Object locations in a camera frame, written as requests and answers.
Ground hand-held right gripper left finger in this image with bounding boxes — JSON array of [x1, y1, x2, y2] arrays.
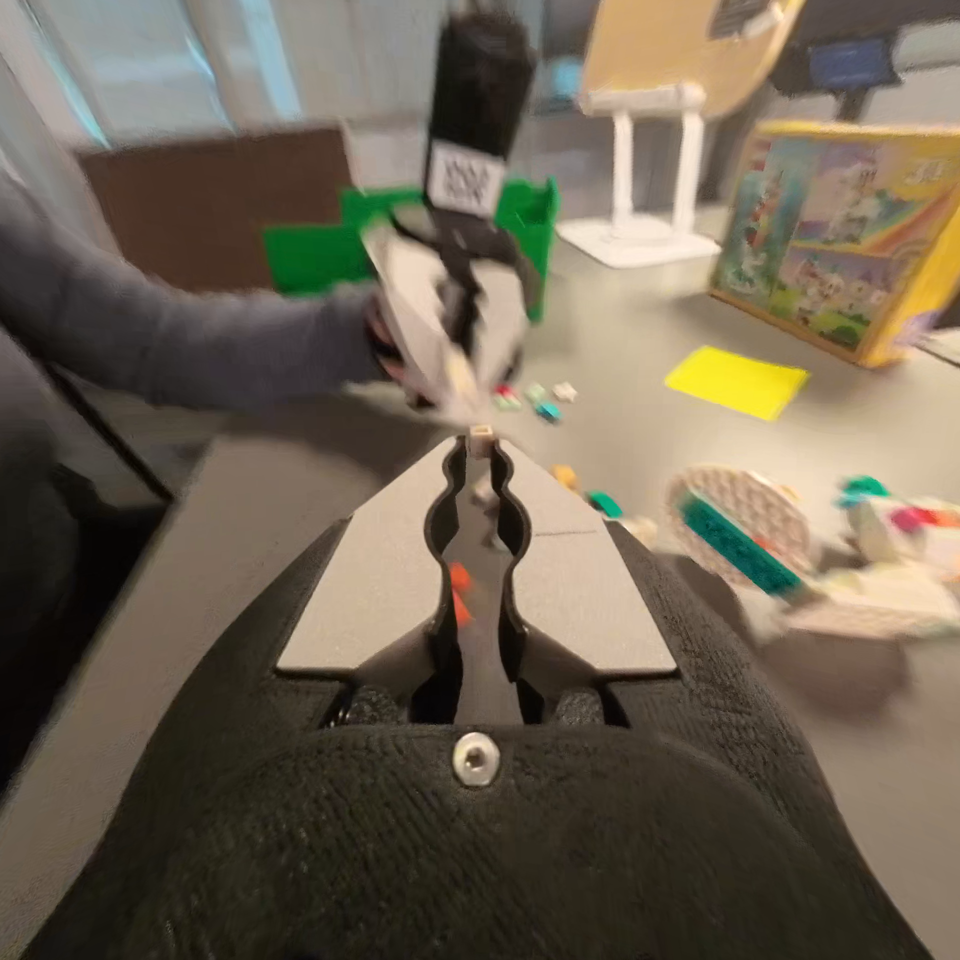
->
[[276, 436, 466, 681]]

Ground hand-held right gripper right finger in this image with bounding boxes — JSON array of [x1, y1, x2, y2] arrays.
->
[[491, 438, 680, 681]]

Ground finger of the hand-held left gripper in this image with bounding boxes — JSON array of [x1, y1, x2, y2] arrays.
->
[[362, 225, 485, 425], [466, 262, 532, 406]]

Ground round white lego base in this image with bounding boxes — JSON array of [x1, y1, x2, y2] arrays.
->
[[663, 463, 815, 601]]

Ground white lego unicorn head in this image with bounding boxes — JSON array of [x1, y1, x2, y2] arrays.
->
[[836, 474, 960, 575]]

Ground person's left forearm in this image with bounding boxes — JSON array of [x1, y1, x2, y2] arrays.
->
[[0, 168, 391, 417]]

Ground scattered small lego pieces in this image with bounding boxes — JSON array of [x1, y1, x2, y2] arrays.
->
[[447, 379, 660, 625]]

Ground white lego wing plate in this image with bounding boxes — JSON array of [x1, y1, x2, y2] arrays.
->
[[776, 566, 960, 642]]

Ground yellow lego box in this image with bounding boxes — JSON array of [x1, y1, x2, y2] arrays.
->
[[707, 118, 960, 370]]

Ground person's left hand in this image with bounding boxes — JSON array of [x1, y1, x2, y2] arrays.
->
[[365, 298, 412, 385]]

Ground green plastic bin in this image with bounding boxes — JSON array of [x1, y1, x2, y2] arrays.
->
[[264, 178, 561, 322]]

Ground beige book stand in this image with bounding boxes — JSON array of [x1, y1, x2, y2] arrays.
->
[[558, 0, 807, 269]]

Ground brown board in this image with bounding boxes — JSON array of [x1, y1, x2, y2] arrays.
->
[[78, 127, 357, 294]]

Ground yellow sticky note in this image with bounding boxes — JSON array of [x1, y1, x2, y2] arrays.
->
[[664, 344, 811, 423]]

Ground small blue screen device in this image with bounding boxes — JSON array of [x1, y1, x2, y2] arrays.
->
[[772, 30, 901, 96]]

